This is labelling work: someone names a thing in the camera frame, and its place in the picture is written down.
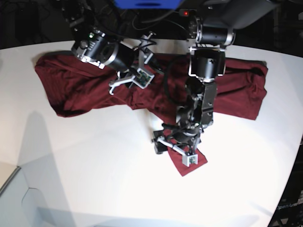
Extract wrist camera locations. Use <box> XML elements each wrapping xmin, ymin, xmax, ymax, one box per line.
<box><xmin>133</xmin><ymin>68</ymin><xmax>154</xmax><ymax>89</ymax></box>
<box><xmin>182</xmin><ymin>154</ymin><xmax>198</xmax><ymax>167</ymax></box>

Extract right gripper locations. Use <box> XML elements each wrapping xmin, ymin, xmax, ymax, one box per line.
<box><xmin>109</xmin><ymin>32</ymin><xmax>163</xmax><ymax>95</ymax></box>

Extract black power strip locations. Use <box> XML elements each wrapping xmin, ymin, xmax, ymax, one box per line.
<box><xmin>178</xmin><ymin>9</ymin><xmax>196</xmax><ymax>17</ymax></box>

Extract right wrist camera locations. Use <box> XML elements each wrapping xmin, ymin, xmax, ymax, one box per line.
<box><xmin>133</xmin><ymin>68</ymin><xmax>154</xmax><ymax>89</ymax></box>

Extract blue box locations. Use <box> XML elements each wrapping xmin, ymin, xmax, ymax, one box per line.
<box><xmin>114</xmin><ymin>0</ymin><xmax>181</xmax><ymax>9</ymax></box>

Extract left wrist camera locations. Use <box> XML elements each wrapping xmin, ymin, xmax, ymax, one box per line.
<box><xmin>182</xmin><ymin>154</ymin><xmax>198</xmax><ymax>167</ymax></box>

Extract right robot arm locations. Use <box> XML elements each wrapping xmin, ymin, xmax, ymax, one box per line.
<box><xmin>62</xmin><ymin>0</ymin><xmax>164</xmax><ymax>95</ymax></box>

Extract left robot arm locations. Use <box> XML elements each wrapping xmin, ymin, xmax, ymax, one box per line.
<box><xmin>152</xmin><ymin>0</ymin><xmax>281</xmax><ymax>158</ymax></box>

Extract black cables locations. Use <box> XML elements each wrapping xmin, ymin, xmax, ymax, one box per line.
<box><xmin>113</xmin><ymin>9</ymin><xmax>180</xmax><ymax>31</ymax></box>

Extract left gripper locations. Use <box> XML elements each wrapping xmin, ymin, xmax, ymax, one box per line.
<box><xmin>151</xmin><ymin>123</ymin><xmax>203</xmax><ymax>156</ymax></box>

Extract maroon t-shirt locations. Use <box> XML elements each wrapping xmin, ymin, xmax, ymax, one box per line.
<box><xmin>34</xmin><ymin>51</ymin><xmax>269</xmax><ymax>177</ymax></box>

